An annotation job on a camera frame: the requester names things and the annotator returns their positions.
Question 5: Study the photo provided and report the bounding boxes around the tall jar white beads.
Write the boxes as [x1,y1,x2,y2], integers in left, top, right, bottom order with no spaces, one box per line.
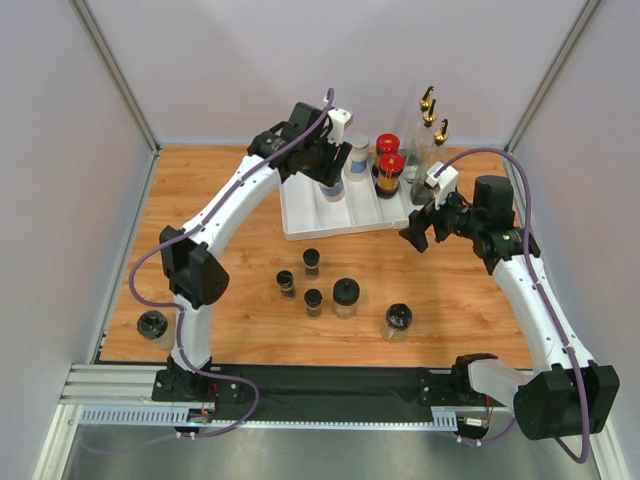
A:
[319,179,345,202]

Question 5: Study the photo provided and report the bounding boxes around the oil bottle with dark sauce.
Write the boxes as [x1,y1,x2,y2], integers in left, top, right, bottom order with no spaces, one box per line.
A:
[410,118,449,206]

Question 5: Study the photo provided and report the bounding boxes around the white-contents jar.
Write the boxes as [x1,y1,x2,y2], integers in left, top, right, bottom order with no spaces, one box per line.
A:
[345,134,369,182]

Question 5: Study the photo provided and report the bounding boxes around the red-lid sauce jar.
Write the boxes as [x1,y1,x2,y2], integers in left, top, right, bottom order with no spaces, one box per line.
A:
[375,153,405,199]
[371,133,400,178]

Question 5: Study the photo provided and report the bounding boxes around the clear oil bottle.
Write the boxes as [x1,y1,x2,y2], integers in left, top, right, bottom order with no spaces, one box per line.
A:
[403,99,437,184]

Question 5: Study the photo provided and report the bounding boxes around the tall bottle dark contents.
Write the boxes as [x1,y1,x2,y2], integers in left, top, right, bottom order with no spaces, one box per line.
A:
[400,85,437,183]

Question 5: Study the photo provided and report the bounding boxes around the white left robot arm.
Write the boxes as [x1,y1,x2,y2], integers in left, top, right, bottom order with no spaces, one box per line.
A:
[160,102,352,401]

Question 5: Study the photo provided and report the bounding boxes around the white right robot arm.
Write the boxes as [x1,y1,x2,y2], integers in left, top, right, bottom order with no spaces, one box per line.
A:
[400,175,620,440]

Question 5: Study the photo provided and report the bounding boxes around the white divided tray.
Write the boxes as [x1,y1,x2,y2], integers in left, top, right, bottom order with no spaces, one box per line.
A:
[279,170,418,241]

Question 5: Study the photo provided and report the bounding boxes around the small spice bottle upper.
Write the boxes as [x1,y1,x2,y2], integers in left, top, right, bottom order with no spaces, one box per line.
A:
[302,248,320,279]

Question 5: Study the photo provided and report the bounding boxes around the black-lid glass jar right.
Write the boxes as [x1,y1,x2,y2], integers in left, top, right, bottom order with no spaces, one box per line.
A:
[380,303,413,342]

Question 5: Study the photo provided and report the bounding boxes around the black-knob lid glass jar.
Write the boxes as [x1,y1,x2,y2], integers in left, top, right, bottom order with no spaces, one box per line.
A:
[332,278,360,319]

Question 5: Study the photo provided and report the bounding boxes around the small black-cap spice bottle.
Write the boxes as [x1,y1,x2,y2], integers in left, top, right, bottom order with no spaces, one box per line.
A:
[276,270,296,300]

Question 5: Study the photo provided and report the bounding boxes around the small spice bottle lower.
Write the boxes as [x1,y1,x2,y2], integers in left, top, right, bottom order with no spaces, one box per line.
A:
[304,288,323,318]

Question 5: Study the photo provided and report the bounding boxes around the black base cloth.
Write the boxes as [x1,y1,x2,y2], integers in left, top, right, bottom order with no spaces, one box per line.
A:
[221,364,433,424]

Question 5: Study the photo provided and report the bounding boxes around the black-lid jar near left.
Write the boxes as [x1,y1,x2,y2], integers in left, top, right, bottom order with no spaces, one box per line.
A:
[136,310,175,351]

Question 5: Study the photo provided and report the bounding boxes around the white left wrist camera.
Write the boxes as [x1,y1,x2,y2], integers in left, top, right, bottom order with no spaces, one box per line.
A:
[327,108,353,146]

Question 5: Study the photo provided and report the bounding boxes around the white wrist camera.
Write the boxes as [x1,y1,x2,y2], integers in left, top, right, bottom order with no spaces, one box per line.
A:
[424,162,459,210]
[327,108,353,146]

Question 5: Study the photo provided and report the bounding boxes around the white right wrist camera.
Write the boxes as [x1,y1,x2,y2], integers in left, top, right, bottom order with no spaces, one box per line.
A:
[424,162,459,210]

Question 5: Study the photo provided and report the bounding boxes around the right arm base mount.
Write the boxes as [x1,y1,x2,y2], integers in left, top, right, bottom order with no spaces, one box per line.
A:
[418,364,500,407]

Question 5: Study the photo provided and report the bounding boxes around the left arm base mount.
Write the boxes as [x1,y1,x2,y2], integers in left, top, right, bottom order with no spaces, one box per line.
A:
[151,357,251,431]

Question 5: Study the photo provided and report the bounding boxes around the aluminium frame rail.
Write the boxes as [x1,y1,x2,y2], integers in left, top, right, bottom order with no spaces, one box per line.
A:
[59,363,609,431]

